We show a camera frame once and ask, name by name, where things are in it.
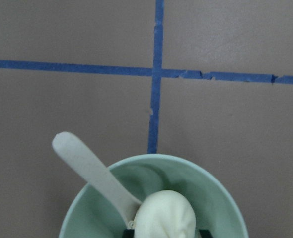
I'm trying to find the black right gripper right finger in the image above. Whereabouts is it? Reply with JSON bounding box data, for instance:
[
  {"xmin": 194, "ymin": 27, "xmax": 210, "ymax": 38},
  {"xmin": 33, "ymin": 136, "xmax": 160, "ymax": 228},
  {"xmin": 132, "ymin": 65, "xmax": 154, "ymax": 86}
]
[{"xmin": 199, "ymin": 229, "xmax": 213, "ymax": 238}]

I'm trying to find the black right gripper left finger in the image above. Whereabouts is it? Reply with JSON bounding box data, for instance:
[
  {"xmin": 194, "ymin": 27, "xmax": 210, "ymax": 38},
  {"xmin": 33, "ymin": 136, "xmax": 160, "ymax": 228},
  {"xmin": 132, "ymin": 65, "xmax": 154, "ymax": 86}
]
[{"xmin": 123, "ymin": 229, "xmax": 135, "ymax": 238}]

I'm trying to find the white soup spoon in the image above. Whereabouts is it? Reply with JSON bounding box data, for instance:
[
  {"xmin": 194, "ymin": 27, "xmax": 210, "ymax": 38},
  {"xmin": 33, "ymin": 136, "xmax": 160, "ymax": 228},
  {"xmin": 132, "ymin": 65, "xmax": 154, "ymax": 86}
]
[{"xmin": 52, "ymin": 131, "xmax": 142, "ymax": 229}]

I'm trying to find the white steamed bun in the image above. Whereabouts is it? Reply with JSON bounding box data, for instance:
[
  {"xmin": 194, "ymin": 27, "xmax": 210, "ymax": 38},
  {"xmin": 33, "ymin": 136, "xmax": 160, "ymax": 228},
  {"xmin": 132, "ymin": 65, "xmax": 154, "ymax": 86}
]
[{"xmin": 134, "ymin": 190, "xmax": 196, "ymax": 238}]

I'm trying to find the green ceramic bowl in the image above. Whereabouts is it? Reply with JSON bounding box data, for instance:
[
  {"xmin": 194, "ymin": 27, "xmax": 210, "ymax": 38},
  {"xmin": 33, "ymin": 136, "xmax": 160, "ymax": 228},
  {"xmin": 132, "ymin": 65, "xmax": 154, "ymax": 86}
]
[{"xmin": 59, "ymin": 154, "xmax": 248, "ymax": 238}]

